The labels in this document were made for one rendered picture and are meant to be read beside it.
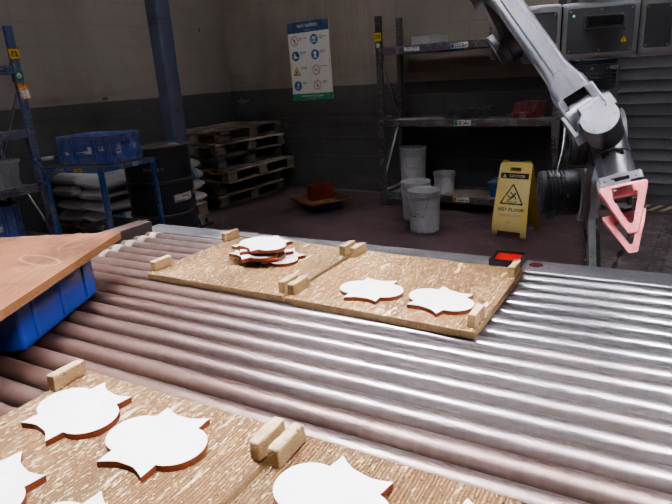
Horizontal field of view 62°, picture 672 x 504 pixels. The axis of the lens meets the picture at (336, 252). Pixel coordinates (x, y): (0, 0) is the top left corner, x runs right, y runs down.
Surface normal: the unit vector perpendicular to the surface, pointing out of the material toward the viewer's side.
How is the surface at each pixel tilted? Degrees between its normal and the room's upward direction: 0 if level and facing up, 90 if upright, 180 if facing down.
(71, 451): 0
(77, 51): 90
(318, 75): 90
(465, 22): 90
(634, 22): 90
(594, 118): 57
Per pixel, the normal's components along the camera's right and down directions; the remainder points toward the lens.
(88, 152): -0.30, 0.34
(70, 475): -0.06, -0.95
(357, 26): -0.54, 0.29
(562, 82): -0.50, -0.18
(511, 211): -0.60, 0.06
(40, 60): 0.84, 0.11
